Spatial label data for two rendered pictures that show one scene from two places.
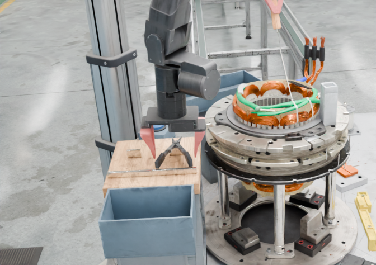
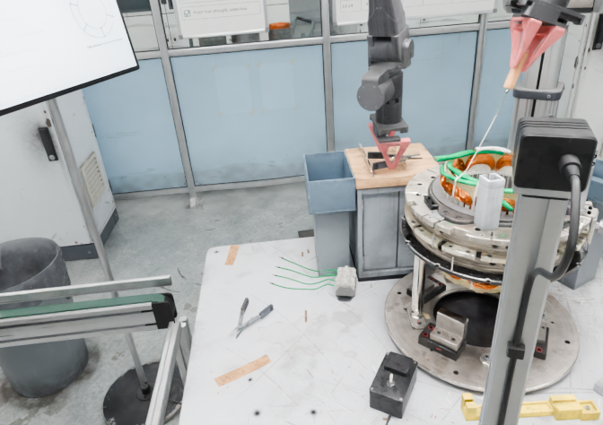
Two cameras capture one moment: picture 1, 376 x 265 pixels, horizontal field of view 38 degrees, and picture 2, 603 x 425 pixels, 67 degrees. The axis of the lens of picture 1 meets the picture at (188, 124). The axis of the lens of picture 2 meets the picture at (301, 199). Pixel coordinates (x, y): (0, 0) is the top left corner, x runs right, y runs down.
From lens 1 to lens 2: 1.15 m
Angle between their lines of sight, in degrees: 74
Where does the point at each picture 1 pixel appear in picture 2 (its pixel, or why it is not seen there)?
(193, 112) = (393, 126)
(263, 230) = (464, 312)
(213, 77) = (371, 91)
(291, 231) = (471, 334)
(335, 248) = (441, 363)
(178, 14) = (374, 23)
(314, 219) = (449, 321)
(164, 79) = not seen: hidden behind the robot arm
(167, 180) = (358, 168)
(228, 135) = (426, 173)
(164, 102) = not seen: hidden behind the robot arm
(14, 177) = not seen: outside the picture
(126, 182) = (353, 154)
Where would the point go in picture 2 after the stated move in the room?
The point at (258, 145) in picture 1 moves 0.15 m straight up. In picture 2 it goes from (409, 188) to (413, 114)
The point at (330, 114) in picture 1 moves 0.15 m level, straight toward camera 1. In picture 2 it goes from (479, 213) to (385, 212)
